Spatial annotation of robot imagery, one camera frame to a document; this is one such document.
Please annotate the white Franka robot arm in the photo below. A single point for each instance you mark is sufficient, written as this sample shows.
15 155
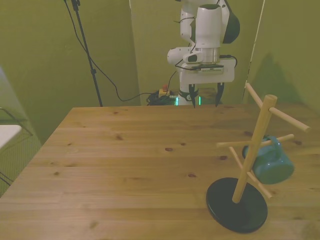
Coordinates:
208 27

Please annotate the white side table top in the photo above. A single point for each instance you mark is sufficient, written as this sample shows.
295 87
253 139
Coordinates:
7 135

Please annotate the black tripod stand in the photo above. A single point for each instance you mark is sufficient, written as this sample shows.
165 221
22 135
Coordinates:
86 47

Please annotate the yellow emergency stop button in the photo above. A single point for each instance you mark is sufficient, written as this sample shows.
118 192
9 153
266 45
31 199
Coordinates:
164 92

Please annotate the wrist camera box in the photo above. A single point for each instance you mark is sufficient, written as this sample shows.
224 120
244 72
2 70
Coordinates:
212 70

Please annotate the wooden mug tree black base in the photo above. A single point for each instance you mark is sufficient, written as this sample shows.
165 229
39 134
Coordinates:
262 120

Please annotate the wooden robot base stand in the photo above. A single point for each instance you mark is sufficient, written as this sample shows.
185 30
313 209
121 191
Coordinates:
208 95

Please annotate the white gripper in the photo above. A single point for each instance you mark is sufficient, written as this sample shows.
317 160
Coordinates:
207 78

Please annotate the teal ceramic mug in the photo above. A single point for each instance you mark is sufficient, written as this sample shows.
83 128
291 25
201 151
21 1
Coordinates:
272 170

